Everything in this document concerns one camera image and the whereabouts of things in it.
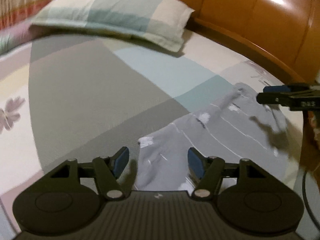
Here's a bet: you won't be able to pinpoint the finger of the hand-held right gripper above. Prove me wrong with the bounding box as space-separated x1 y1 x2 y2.
257 92 295 105
264 83 312 94

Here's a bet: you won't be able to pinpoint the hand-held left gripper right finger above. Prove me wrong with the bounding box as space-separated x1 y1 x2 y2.
187 147 288 201

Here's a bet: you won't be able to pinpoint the purple floral quilt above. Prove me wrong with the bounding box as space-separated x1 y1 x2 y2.
0 21 35 55

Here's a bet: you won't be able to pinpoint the patterned beige red curtain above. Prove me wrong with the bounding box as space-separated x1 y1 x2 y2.
0 0 75 30

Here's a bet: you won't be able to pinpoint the checked pillow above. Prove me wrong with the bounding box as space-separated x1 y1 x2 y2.
29 0 195 53

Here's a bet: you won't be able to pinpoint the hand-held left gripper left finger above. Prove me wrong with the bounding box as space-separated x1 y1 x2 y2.
26 147 130 201

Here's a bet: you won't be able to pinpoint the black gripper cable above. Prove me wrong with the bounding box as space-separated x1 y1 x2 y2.
301 165 320 219

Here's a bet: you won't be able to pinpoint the grey printed pants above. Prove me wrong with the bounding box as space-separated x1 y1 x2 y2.
135 81 294 193

